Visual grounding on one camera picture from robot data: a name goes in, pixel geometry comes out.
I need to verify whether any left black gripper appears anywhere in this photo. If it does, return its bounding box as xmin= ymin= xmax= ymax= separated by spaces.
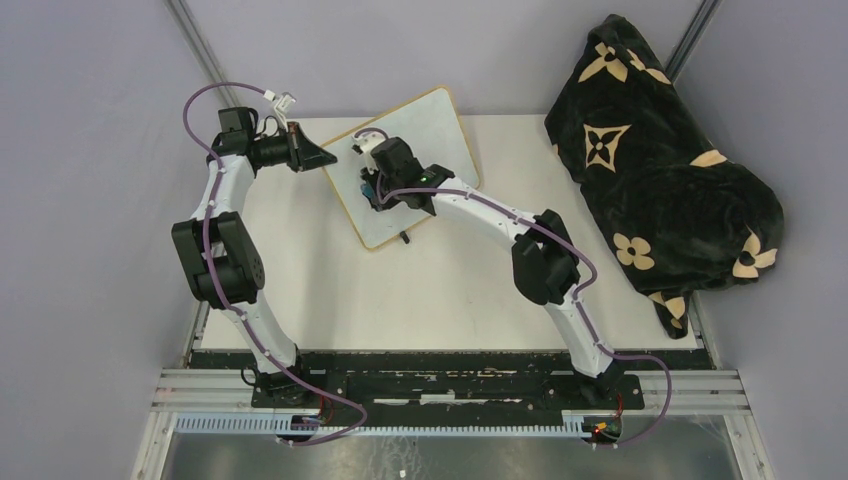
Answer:
xmin=254 ymin=123 xmax=337 ymax=174

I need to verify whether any blue whiteboard eraser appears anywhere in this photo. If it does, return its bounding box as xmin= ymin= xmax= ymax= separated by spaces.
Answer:
xmin=360 ymin=183 xmax=375 ymax=204

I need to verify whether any wood framed whiteboard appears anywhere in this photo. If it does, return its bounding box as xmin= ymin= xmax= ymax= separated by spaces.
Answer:
xmin=323 ymin=85 xmax=481 ymax=251

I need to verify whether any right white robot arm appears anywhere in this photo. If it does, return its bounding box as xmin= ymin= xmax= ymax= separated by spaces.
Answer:
xmin=352 ymin=132 xmax=623 ymax=408

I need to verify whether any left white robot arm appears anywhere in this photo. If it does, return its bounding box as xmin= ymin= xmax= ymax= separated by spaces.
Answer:
xmin=171 ymin=107 xmax=338 ymax=407

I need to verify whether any black floral blanket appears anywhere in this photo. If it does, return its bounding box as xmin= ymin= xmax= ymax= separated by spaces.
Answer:
xmin=544 ymin=14 xmax=785 ymax=339

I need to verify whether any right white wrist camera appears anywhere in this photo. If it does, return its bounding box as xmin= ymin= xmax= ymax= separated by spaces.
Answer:
xmin=352 ymin=131 xmax=388 ymax=155

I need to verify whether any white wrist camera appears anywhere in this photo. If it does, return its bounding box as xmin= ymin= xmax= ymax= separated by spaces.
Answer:
xmin=352 ymin=131 xmax=388 ymax=155
xmin=263 ymin=90 xmax=297 ymax=131

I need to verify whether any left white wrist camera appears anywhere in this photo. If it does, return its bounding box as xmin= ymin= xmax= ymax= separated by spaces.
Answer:
xmin=263 ymin=90 xmax=297 ymax=131

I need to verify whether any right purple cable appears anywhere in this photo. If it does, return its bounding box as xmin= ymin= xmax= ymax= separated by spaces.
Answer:
xmin=352 ymin=127 xmax=673 ymax=448

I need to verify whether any purple cable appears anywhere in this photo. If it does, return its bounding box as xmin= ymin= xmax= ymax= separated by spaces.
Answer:
xmin=352 ymin=127 xmax=673 ymax=448
xmin=182 ymin=82 xmax=368 ymax=448

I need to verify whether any black mounting base plate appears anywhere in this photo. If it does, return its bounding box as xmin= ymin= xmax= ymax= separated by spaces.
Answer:
xmin=186 ymin=349 xmax=714 ymax=428

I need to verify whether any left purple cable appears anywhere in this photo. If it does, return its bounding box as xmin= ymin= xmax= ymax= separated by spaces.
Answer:
xmin=182 ymin=82 xmax=368 ymax=448

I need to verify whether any aluminium frame rail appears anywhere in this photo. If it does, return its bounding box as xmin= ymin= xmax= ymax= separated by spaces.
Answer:
xmin=151 ymin=369 xmax=751 ymax=416

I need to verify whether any grey cable duct strip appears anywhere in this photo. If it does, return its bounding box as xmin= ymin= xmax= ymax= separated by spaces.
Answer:
xmin=173 ymin=413 xmax=617 ymax=440

